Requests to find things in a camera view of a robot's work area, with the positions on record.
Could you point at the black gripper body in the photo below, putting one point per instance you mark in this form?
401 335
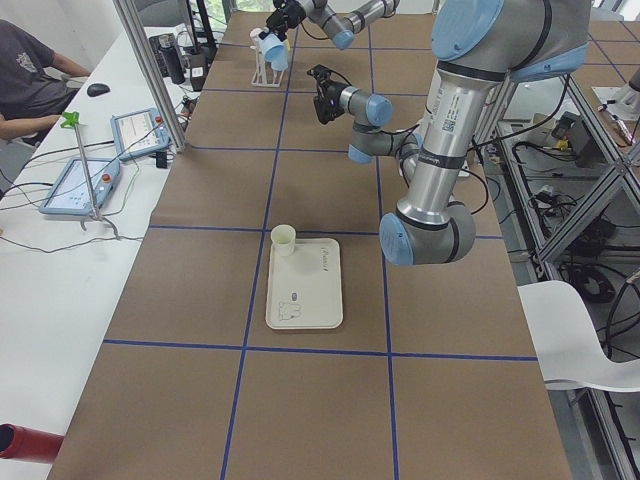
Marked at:
331 93
289 12

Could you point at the blue plastic cup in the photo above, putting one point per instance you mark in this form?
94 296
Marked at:
270 41

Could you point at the pink plastic cup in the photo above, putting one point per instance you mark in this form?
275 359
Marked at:
255 37

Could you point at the light blue cup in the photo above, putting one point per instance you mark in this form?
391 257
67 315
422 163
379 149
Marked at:
279 59

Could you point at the pale yellow cup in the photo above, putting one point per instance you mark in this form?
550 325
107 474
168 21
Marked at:
283 238

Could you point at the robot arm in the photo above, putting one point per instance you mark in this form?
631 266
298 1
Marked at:
477 44
341 30

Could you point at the black bottle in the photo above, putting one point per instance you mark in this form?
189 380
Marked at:
171 59

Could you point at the far teach pendant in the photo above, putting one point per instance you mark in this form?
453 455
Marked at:
139 134

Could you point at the teach pendant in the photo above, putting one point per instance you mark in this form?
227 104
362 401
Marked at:
139 134
69 195

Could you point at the white plastic tray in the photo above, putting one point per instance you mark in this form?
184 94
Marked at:
304 289

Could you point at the black computer mouse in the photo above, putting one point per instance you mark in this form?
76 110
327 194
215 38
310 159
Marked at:
97 89

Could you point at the person in grey shirt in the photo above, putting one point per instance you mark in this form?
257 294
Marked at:
31 100

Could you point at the near teach pendant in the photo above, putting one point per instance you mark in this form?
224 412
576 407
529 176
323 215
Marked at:
69 195

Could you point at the white chair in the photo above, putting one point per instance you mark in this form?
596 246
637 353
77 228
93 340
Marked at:
566 344

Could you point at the red cylinder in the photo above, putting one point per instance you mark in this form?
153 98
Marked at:
30 445

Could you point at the white wire cup rack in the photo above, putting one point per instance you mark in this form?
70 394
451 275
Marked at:
264 75

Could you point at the aluminium frame post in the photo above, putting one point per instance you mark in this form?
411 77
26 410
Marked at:
136 34

